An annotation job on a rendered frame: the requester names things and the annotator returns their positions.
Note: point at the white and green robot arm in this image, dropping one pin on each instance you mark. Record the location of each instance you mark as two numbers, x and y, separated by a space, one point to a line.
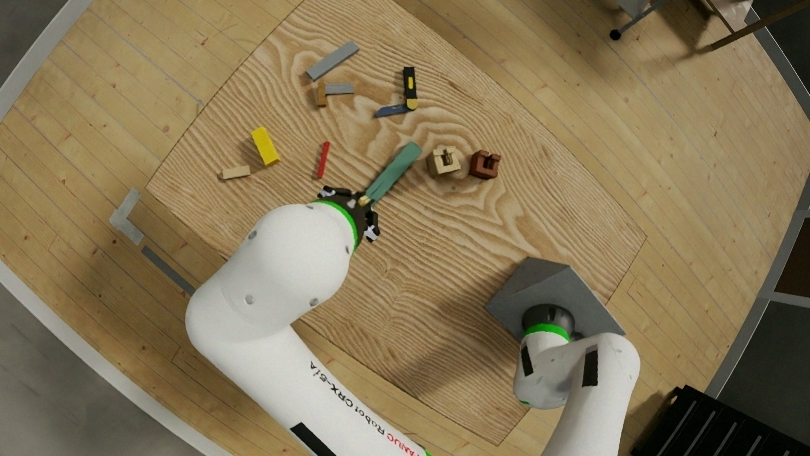
297 261

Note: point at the green flat bar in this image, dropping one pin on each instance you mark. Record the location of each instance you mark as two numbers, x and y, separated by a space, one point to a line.
394 171

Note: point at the red thin bar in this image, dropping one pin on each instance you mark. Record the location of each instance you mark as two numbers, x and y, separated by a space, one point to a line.
323 159

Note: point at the black and yellow sliding bevel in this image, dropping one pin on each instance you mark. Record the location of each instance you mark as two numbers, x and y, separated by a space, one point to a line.
410 94

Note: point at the try square with wooden stock and grey blade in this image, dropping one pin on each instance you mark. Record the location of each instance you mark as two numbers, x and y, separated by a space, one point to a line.
332 89

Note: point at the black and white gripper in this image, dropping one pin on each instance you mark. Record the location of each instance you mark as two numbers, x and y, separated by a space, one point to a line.
371 224

